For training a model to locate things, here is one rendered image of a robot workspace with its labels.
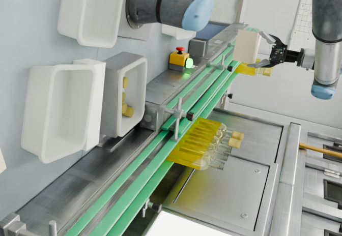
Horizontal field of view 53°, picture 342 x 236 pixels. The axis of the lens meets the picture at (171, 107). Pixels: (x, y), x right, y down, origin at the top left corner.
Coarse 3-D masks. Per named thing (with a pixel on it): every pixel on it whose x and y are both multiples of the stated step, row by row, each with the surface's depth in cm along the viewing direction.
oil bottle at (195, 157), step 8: (184, 144) 122; (176, 152) 119; (184, 152) 118; (192, 152) 118; (200, 152) 119; (208, 152) 119; (168, 160) 122; (176, 160) 120; (184, 160) 119; (192, 160) 118; (200, 160) 117; (208, 160) 117; (200, 168) 118
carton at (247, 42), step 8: (240, 32) 132; (248, 32) 131; (240, 40) 132; (248, 40) 131; (256, 40) 132; (240, 48) 133; (248, 48) 132; (256, 48) 139; (240, 56) 133; (248, 56) 132
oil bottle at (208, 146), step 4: (184, 136) 127; (188, 136) 127; (180, 140) 124; (184, 140) 124; (188, 140) 125; (192, 140) 125; (196, 140) 125; (200, 140) 125; (204, 140) 126; (188, 144) 123; (192, 144) 123; (196, 144) 122; (200, 144) 123; (204, 144) 123; (208, 144) 123; (212, 144) 124; (200, 148) 122; (204, 148) 121; (208, 148) 121; (212, 148) 122; (212, 152) 121; (212, 156) 122
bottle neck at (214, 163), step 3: (213, 159) 118; (210, 162) 117; (213, 162) 117; (216, 162) 117; (219, 162) 117; (222, 162) 117; (210, 165) 117; (213, 165) 117; (216, 165) 117; (219, 165) 116; (222, 165) 116; (219, 168) 117; (222, 168) 116
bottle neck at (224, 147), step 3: (219, 144) 127; (222, 144) 127; (225, 144) 127; (219, 147) 127; (222, 147) 126; (225, 147) 126; (228, 147) 126; (231, 147) 126; (219, 150) 128; (222, 150) 127; (225, 150) 126; (228, 150) 126; (231, 150) 128
